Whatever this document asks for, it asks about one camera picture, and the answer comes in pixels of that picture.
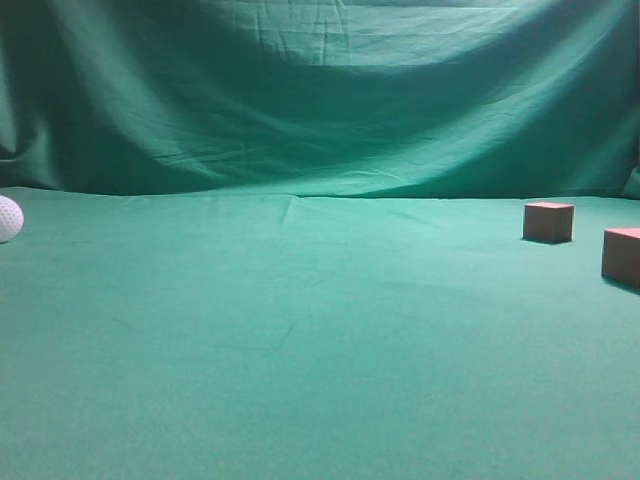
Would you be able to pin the red cube block far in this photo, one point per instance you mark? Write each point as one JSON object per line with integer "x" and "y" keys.
{"x": 548, "y": 222}

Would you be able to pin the red cube block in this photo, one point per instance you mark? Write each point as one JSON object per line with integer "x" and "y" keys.
{"x": 620, "y": 256}
{"x": 548, "y": 222}

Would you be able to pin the red cube block near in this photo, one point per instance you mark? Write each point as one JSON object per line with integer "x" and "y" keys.
{"x": 620, "y": 256}

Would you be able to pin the white golf ball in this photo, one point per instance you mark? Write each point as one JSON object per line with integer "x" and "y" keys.
{"x": 11, "y": 219}

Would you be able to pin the green cloth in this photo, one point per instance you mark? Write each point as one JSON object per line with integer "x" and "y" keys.
{"x": 284, "y": 240}

